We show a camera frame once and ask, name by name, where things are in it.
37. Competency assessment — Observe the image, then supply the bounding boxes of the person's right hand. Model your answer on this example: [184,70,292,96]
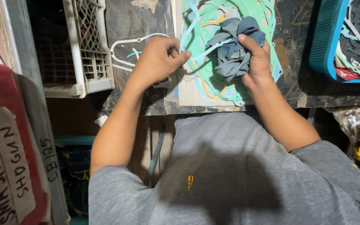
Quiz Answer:
[237,34,273,89]

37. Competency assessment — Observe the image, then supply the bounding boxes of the person's left hand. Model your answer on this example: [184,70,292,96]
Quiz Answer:
[131,36,192,88]

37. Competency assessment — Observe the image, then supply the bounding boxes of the grey cloth rag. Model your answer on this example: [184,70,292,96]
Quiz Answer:
[206,16,267,83]

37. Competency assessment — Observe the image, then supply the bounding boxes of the light blue thin gasket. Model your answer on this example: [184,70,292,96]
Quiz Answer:
[179,0,234,62]

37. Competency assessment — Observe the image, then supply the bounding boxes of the white gasket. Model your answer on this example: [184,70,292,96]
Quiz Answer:
[110,33,170,72]

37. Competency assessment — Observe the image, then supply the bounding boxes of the pile of green gaskets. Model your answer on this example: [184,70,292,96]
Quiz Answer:
[180,0,283,107]

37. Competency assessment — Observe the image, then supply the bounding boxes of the beige cardboard sheet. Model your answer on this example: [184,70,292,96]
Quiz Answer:
[171,0,246,107]

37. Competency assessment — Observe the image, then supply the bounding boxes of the white plastic crate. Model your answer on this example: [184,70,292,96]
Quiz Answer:
[27,0,115,99]

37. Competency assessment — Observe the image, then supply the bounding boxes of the blue plastic basket with gaskets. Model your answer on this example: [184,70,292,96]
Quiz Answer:
[309,0,360,84]

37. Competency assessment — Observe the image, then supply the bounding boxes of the person's grey shirt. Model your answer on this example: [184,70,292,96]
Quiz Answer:
[88,112,360,225]

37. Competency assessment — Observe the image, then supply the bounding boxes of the plastic bags with parts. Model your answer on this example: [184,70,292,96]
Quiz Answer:
[327,106,360,175]

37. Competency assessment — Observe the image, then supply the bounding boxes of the dark printed bag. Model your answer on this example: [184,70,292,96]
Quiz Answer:
[56,145,92,218]

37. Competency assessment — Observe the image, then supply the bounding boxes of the red box with tape labels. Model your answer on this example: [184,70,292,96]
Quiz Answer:
[0,59,51,225]

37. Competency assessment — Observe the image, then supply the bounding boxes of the grey metal shelf post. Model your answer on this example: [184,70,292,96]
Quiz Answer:
[0,0,70,225]

